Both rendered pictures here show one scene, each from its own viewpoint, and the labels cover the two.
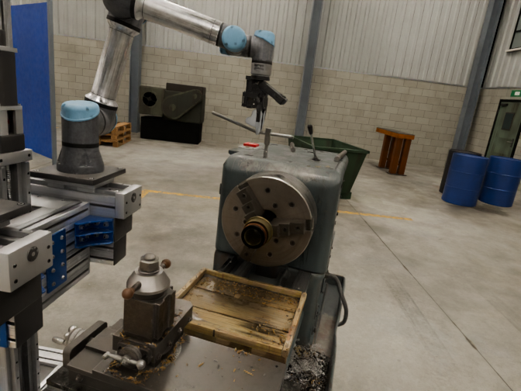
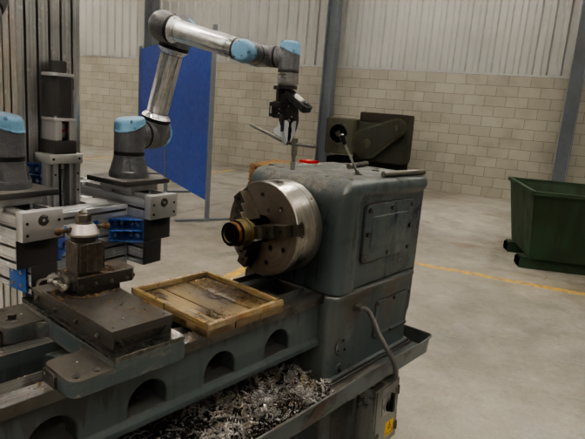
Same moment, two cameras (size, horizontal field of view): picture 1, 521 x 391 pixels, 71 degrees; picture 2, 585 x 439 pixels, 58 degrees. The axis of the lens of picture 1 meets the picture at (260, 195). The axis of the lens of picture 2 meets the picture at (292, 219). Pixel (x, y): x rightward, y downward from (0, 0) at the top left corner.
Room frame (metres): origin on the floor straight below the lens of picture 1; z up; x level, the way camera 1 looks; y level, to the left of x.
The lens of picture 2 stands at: (-0.33, -0.86, 1.48)
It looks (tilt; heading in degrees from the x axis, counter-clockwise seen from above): 12 degrees down; 26
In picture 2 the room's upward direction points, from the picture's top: 5 degrees clockwise
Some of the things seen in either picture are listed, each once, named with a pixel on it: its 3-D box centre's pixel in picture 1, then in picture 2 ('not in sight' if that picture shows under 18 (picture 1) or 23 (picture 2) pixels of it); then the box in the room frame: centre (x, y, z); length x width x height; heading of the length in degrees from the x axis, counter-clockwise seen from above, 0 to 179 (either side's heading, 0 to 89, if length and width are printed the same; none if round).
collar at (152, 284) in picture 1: (148, 277); (83, 228); (0.62, 0.19, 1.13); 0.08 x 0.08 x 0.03
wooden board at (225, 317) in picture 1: (237, 307); (207, 299); (0.94, 0.03, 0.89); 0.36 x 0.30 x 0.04; 76
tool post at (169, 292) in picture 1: (151, 306); (85, 253); (0.62, 0.18, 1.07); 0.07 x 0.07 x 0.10; 76
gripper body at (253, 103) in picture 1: (257, 92); (285, 102); (1.42, 0.06, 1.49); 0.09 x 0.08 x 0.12; 76
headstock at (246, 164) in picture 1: (286, 196); (337, 219); (1.60, -0.12, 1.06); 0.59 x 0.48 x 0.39; 166
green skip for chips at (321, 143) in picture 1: (320, 167); (557, 225); (6.20, -0.96, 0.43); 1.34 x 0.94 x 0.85; 15
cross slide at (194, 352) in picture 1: (172, 370); (95, 305); (0.60, 0.13, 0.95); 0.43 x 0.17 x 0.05; 76
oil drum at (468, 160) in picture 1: (464, 179); not in sight; (6.67, -3.67, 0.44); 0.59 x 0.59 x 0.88
